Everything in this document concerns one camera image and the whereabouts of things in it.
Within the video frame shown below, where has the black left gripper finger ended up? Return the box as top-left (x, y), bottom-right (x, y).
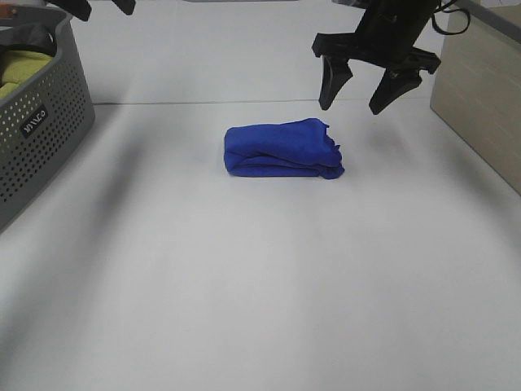
top-left (112, 0), bottom-right (136, 15)
top-left (56, 0), bottom-right (92, 21)

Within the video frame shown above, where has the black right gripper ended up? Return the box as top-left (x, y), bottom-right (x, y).
top-left (312, 1), bottom-right (440, 115)

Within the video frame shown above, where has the blue towel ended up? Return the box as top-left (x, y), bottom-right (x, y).
top-left (223, 118), bottom-right (344, 179)

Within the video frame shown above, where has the yellow-green towel in basket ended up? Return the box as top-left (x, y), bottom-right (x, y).
top-left (1, 51), bottom-right (53, 99)

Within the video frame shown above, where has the grey perforated basket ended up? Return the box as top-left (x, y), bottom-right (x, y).
top-left (1, 5), bottom-right (95, 229)

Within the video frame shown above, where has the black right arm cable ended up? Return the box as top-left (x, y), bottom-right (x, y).
top-left (431, 0), bottom-right (472, 37)

